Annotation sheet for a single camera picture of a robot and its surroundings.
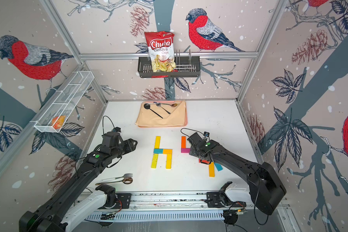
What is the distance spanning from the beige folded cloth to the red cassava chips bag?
333 mm

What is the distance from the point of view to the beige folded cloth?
3.54ft

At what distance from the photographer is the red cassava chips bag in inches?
32.7
